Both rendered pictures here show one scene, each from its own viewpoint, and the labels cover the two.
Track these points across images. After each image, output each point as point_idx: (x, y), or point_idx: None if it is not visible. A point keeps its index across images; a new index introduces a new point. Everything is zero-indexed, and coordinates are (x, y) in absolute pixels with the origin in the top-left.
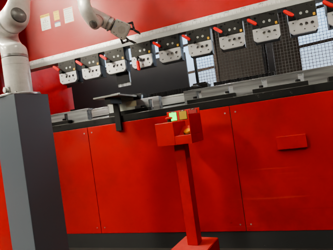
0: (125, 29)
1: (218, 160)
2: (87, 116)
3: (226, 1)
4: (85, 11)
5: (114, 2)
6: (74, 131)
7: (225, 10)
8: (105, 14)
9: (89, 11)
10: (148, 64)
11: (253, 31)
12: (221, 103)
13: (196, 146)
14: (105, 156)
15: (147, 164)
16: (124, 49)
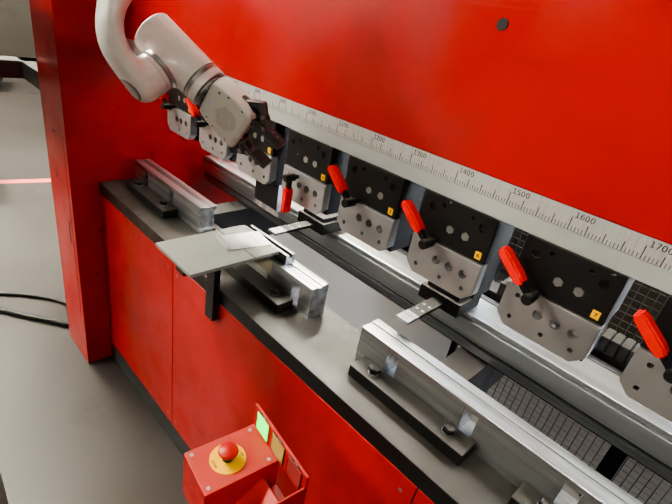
0: (235, 122)
1: None
2: (197, 223)
3: (609, 178)
4: (102, 46)
5: None
6: (156, 250)
7: (587, 208)
8: (187, 56)
9: (112, 51)
10: (312, 208)
11: (639, 357)
12: (402, 465)
13: (321, 476)
14: (189, 333)
15: (239, 411)
16: (281, 128)
